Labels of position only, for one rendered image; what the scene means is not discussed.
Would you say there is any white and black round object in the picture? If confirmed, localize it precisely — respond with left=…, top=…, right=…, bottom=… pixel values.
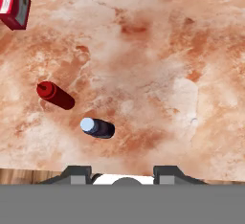
left=92, top=173, right=155, bottom=186

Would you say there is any dark condiment bottle white cap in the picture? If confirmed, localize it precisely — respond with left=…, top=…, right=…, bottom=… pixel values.
left=79, top=117, right=116, bottom=140

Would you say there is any red and white box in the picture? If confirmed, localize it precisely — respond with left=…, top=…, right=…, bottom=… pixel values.
left=0, top=0, right=32, bottom=32

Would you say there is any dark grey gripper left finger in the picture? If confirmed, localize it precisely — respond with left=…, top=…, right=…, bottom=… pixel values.
left=37, top=165, right=94, bottom=186

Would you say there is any red ketchup bottle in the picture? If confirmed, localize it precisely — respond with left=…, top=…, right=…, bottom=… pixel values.
left=35, top=80, right=77, bottom=111

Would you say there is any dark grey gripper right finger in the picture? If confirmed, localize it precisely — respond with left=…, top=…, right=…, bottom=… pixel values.
left=152, top=165, right=209, bottom=186

